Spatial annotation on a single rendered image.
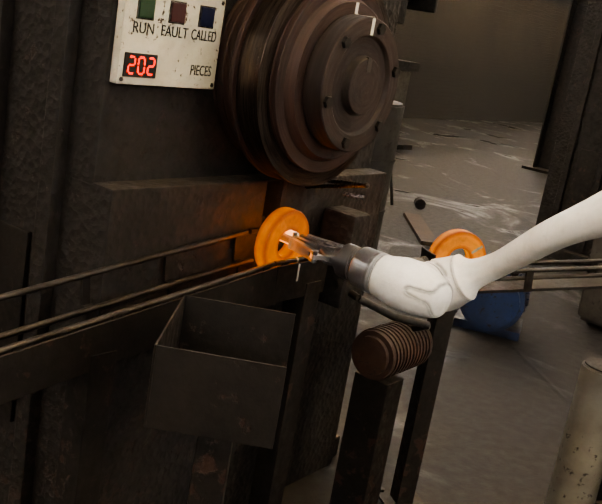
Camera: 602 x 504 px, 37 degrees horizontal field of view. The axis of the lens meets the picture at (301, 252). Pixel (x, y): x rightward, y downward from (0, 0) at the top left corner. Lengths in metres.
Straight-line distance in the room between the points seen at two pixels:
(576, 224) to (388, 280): 0.38
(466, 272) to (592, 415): 0.65
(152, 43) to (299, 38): 0.29
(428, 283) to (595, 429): 0.79
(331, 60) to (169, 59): 0.31
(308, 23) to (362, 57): 0.14
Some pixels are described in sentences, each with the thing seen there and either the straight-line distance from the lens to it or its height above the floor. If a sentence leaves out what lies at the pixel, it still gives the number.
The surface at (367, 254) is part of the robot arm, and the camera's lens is 1.84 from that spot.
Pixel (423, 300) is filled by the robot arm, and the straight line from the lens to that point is 1.77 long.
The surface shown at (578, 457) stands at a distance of 2.43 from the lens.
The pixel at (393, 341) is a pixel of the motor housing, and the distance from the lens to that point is 2.19.
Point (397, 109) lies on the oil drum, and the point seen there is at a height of 0.86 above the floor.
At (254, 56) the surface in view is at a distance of 1.78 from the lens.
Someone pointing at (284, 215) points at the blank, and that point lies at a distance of 1.95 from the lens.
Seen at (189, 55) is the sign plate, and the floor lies 1.12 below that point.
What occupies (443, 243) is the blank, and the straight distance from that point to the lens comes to 2.29.
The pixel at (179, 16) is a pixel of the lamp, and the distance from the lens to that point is 1.77.
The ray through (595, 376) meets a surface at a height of 0.50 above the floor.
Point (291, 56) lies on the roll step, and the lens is 1.80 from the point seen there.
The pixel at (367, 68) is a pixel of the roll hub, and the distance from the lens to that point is 1.89.
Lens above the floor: 1.23
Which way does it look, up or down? 14 degrees down
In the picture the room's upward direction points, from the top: 10 degrees clockwise
